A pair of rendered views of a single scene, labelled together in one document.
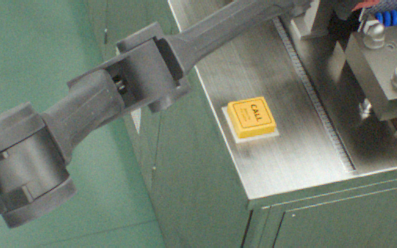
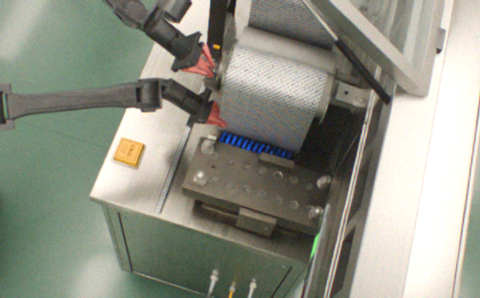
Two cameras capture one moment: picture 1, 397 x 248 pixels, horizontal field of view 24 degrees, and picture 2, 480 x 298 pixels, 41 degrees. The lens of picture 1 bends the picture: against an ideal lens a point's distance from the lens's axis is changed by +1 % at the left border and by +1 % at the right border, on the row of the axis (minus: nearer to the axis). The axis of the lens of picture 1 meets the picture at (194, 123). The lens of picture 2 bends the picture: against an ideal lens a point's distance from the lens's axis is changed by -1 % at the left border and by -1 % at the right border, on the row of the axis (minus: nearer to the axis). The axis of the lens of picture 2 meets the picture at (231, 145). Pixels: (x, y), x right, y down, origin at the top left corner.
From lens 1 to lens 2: 1.03 m
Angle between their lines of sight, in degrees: 21
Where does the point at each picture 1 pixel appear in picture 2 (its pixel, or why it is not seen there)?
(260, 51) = (172, 115)
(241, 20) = (79, 103)
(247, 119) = (122, 151)
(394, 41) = (219, 155)
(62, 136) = not seen: outside the picture
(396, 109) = (190, 194)
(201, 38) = (36, 103)
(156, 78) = not seen: outside the picture
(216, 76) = (134, 117)
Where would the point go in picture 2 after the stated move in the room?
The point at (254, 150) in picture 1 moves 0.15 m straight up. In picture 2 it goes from (116, 170) to (112, 148)
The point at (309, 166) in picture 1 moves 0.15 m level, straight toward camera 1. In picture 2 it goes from (136, 197) to (91, 225)
